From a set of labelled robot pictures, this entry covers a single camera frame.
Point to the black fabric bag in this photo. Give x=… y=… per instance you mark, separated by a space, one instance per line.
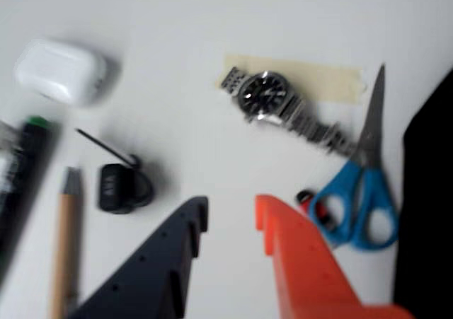
x=431 y=191

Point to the red and black usb stick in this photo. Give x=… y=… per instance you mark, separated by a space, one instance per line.
x=320 y=211

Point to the long beige masking tape strip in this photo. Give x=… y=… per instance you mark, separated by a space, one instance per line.
x=329 y=82

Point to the green and black marker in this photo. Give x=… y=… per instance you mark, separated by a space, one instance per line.
x=24 y=184

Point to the white earbuds case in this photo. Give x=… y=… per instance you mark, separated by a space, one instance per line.
x=58 y=71

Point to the wooden ballpoint pen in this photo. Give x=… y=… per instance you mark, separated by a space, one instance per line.
x=67 y=234

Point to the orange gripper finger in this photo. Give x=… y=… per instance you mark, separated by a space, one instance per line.
x=304 y=269

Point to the silver steel wristwatch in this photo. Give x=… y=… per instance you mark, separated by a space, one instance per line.
x=265 y=92

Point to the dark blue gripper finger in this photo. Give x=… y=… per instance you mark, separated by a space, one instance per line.
x=159 y=262

